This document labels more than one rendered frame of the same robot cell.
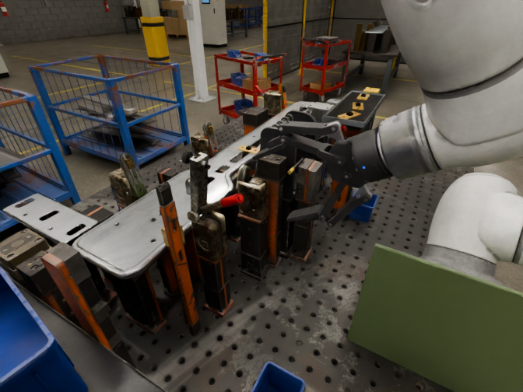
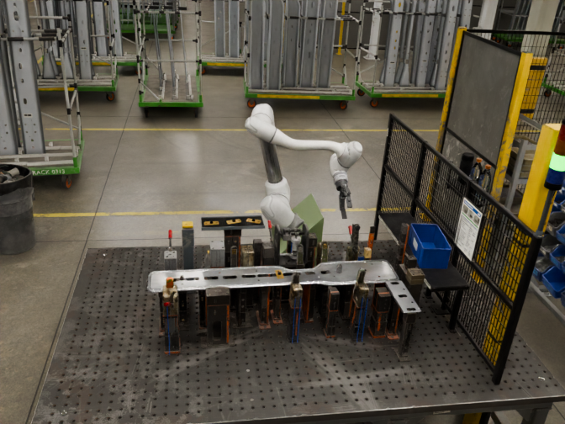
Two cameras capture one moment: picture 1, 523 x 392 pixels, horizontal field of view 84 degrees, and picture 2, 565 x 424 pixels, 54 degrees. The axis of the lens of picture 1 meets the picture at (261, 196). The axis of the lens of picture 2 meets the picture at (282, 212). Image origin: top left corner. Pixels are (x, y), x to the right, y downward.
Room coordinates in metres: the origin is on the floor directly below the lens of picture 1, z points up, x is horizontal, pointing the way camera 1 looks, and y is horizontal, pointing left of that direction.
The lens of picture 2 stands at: (2.72, 2.03, 2.67)
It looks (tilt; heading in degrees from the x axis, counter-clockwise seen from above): 26 degrees down; 230
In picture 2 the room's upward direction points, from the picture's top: 3 degrees clockwise
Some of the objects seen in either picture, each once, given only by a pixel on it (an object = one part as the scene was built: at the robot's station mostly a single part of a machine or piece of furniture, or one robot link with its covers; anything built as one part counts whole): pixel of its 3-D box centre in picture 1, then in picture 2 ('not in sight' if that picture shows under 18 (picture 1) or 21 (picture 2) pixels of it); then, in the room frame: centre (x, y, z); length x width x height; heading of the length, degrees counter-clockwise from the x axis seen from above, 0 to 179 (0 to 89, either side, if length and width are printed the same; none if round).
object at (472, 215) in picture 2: not in sight; (468, 229); (0.20, 0.63, 1.30); 0.23 x 0.02 x 0.31; 61
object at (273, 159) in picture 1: (270, 215); (309, 266); (0.74, -0.03, 0.91); 0.07 x 0.05 x 0.42; 61
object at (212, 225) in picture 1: (214, 267); (350, 272); (0.55, 0.13, 0.88); 0.07 x 0.06 x 0.35; 61
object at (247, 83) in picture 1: (250, 92); not in sight; (3.82, 0.14, 0.49); 0.81 x 0.47 x 0.97; 44
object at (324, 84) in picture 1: (323, 69); not in sight; (5.23, -1.05, 0.49); 0.81 x 0.46 x 0.97; 138
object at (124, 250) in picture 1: (250, 148); (276, 276); (1.06, 0.05, 1.00); 1.38 x 0.22 x 0.02; 151
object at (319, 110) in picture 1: (315, 148); (217, 275); (1.25, -0.25, 0.90); 0.13 x 0.10 x 0.41; 61
